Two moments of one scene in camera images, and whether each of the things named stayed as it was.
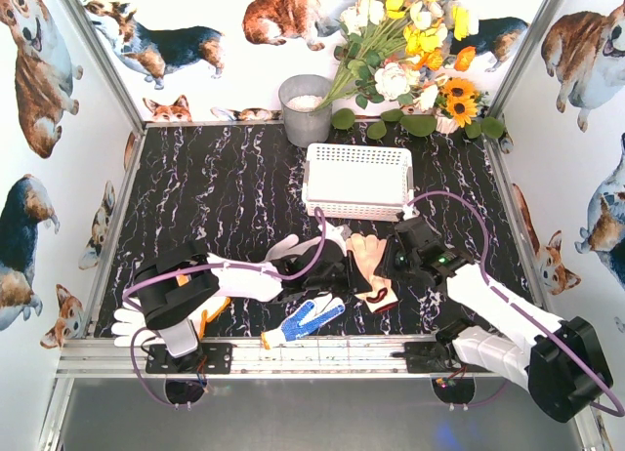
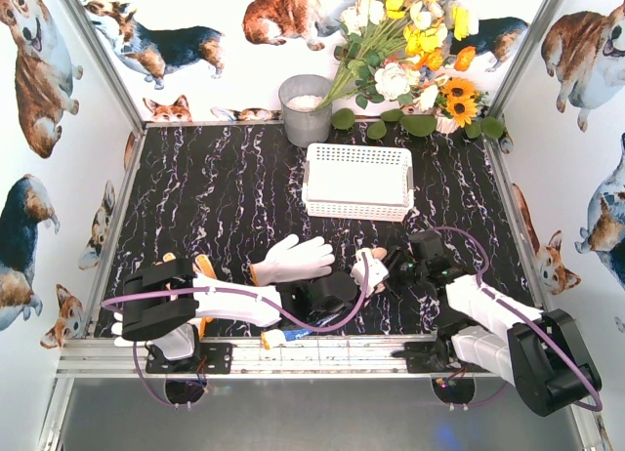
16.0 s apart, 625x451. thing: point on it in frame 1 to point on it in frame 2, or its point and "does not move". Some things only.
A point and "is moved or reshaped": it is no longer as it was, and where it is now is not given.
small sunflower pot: x=457 y=102 does not move
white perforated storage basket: x=357 y=183 does not move
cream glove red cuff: x=367 y=251 is moved or reshaped
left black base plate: x=206 y=358 does not move
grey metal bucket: x=299 y=96 does not move
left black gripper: x=334 y=273 to x=352 y=279
